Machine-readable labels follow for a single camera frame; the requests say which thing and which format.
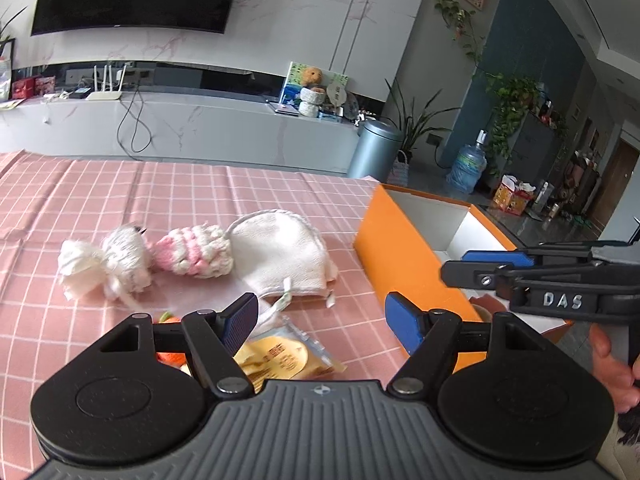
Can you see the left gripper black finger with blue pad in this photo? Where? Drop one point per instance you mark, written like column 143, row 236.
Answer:
column 213, row 338
column 430, row 339

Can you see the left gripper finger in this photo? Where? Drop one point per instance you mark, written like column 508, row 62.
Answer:
column 514, row 257
column 472, row 274

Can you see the orange crochet ball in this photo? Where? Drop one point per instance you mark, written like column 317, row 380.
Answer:
column 169, row 341

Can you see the yellow wet wipes pack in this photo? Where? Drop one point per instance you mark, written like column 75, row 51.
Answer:
column 279, row 350

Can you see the pink white crochet hat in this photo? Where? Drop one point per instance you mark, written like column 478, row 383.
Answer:
column 199, row 251

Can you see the cream knitted cloth mitt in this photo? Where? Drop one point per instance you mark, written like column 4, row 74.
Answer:
column 279, row 256

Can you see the person's right hand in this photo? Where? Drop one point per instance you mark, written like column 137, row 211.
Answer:
column 617, row 376

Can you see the orange white carton box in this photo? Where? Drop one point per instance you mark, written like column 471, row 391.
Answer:
column 513, row 195

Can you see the orange cardboard box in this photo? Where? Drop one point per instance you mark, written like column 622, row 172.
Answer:
column 404, row 239

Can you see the blue water jug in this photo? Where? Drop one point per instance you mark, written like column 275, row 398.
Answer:
column 469, row 165

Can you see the pink woven basket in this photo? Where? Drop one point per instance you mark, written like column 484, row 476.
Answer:
column 399, row 174

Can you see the white fluffy plush toy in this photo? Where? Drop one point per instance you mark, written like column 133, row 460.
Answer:
column 120, row 266

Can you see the grey metal trash can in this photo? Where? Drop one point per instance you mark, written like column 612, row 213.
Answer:
column 376, row 150

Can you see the green potted floor plant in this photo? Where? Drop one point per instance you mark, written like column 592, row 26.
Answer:
column 412, row 121

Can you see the hanging ivy plant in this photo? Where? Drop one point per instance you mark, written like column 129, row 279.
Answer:
column 510, row 95

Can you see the grey marble tv cabinet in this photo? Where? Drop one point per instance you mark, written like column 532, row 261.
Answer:
column 167, row 126

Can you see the pink checkered tablecloth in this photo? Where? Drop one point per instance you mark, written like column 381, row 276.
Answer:
column 46, row 200

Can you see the colourful picture board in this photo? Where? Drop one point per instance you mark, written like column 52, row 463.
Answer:
column 311, row 102

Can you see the orange plush toy on cabinet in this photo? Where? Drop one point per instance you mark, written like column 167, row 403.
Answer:
column 311, row 77

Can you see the white wifi router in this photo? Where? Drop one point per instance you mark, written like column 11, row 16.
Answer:
column 107, row 85

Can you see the red gift boxes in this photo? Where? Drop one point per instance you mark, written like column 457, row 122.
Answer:
column 28, row 87

